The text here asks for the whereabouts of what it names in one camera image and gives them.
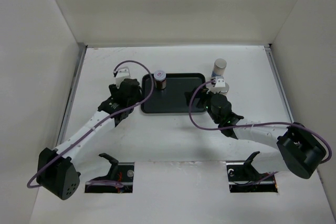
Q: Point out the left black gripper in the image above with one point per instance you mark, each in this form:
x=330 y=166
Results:
x=115 y=89

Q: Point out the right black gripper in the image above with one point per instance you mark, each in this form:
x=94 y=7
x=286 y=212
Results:
x=202 y=95

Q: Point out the silver-lid shaker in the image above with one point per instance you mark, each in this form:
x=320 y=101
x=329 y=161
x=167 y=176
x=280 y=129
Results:
x=225 y=89
x=219 y=67

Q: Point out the red-label dark jar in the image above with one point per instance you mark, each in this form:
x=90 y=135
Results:
x=160 y=79

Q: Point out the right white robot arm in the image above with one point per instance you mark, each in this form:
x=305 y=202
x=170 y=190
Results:
x=297 y=148

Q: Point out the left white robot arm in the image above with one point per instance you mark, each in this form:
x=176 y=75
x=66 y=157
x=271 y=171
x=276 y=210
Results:
x=57 y=169

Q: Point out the black rectangular tray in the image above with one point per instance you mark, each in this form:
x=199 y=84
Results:
x=172 y=100

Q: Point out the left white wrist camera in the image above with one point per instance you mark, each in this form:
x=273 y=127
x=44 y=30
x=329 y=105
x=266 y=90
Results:
x=120 y=74

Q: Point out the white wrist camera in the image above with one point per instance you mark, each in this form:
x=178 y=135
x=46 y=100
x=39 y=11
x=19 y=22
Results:
x=216 y=84
x=120 y=74

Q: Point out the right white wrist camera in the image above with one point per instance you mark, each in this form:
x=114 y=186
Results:
x=216 y=84

